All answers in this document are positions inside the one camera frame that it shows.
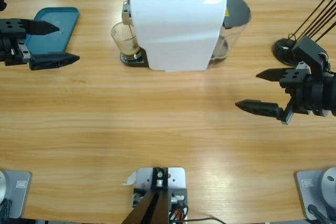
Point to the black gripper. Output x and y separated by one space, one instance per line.
11 27
304 93

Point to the clear glass cup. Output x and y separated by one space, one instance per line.
125 39

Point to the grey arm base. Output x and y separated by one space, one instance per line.
315 190
18 192

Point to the white capsule coffee machine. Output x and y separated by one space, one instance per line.
178 37

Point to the teal plastic tray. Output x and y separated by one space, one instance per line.
65 24

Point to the black capsule holder with rods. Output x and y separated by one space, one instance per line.
279 48

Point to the clear water tank black lid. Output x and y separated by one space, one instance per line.
236 11

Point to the metal grille drip tray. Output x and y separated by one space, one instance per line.
131 62

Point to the white paper tab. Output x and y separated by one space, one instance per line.
130 179

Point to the white mount block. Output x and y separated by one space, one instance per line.
176 179

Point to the dark camera post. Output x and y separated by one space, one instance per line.
149 208

